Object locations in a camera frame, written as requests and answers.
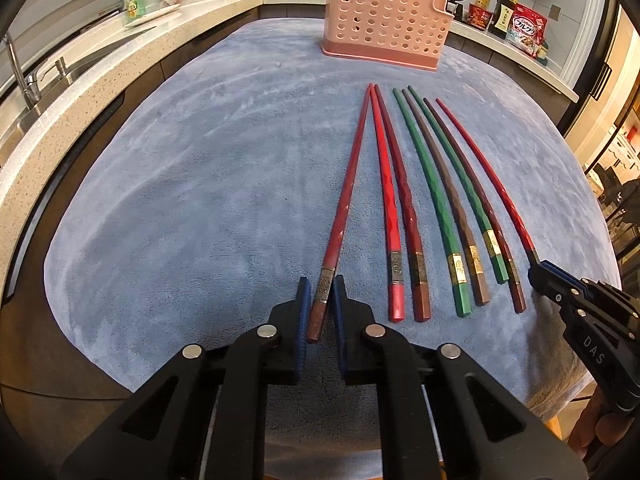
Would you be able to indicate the dark red chopstick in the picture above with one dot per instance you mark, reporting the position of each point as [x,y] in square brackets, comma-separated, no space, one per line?
[417,266]
[322,295]

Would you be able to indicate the speckled stone kitchen counter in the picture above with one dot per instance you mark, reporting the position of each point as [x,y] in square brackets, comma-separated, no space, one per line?
[100,70]

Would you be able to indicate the chrome kitchen faucet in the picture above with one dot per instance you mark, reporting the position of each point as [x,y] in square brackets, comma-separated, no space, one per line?
[30,85]

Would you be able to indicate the brown chopstick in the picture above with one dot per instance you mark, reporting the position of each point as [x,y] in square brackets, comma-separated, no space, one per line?
[472,255]
[515,287]

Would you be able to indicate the bright red chopstick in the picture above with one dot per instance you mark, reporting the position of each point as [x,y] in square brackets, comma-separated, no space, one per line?
[395,265]
[525,240]

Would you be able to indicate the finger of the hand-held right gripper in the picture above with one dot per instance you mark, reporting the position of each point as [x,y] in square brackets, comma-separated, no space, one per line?
[562,275]
[545,284]

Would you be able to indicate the stainless steel sink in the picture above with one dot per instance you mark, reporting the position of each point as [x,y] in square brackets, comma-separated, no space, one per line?
[20,130]

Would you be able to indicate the grey wall outlet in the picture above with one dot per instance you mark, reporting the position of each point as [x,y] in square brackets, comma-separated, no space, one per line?
[555,12]

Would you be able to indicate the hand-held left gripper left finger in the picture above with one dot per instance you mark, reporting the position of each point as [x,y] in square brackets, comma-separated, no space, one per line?
[302,310]

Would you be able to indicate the green chopstick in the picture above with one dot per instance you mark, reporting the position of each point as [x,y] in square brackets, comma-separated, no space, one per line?
[455,262]
[491,242]

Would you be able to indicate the chrome soap dispenser pump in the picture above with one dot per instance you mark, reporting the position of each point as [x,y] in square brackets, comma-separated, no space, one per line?
[61,67]

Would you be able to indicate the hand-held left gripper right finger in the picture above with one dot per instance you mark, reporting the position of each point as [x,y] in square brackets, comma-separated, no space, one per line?
[342,315]

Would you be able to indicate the red and white cereal bag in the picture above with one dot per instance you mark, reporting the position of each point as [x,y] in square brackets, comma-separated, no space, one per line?
[526,30]

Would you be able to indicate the red instant noodle cup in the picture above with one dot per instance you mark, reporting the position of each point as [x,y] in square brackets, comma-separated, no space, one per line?
[480,16]

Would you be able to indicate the pink perforated utensil basket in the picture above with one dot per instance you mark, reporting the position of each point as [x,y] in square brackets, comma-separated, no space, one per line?
[385,20]

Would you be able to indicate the small green box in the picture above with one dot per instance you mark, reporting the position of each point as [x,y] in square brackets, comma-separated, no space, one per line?
[543,55]

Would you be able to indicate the dark soy sauce bottle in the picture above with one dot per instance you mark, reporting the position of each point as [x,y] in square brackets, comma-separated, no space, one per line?
[501,20]

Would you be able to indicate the person's right hand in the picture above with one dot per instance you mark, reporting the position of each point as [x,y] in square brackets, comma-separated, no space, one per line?
[592,425]

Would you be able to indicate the white window blinds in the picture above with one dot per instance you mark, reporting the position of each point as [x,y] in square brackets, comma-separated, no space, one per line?
[65,15]

